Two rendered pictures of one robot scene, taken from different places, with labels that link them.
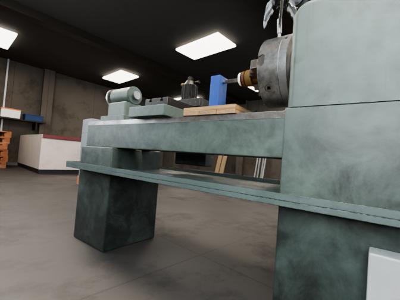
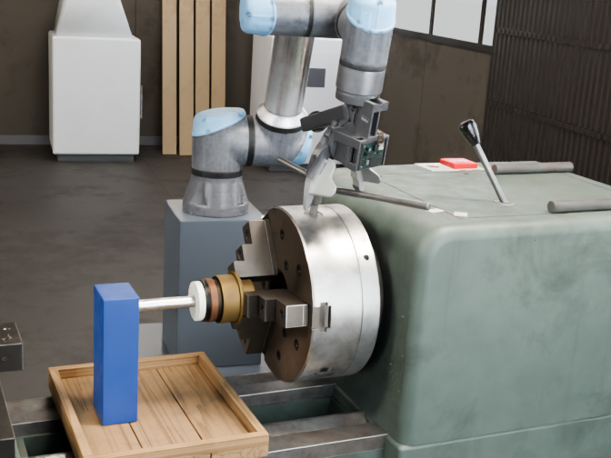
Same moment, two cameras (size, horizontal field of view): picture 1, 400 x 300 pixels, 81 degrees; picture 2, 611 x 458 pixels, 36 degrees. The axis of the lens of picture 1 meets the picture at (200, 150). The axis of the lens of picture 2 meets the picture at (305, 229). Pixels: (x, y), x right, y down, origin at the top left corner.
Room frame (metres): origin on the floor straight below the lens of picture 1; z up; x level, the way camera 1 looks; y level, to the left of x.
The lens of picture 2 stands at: (0.31, 1.07, 1.64)
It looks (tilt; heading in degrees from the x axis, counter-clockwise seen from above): 15 degrees down; 299
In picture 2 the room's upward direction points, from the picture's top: 4 degrees clockwise
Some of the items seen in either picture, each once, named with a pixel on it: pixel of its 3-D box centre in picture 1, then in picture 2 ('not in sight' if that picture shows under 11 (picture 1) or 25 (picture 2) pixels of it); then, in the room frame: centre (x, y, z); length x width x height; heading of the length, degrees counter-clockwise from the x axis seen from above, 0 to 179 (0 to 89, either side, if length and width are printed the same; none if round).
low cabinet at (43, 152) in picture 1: (68, 154); not in sight; (6.93, 3.83, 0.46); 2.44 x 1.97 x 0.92; 47
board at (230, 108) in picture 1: (226, 116); (152, 409); (1.26, -0.13, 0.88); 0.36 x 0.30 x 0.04; 143
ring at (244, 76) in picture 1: (250, 78); (225, 298); (1.18, -0.23, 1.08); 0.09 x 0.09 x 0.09; 53
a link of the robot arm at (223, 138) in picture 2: not in sight; (221, 138); (1.51, -0.67, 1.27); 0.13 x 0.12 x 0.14; 43
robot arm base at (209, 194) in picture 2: not in sight; (215, 188); (1.51, -0.67, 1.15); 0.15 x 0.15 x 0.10
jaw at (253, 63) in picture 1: (258, 68); (284, 309); (1.07, -0.24, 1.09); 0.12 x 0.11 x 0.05; 143
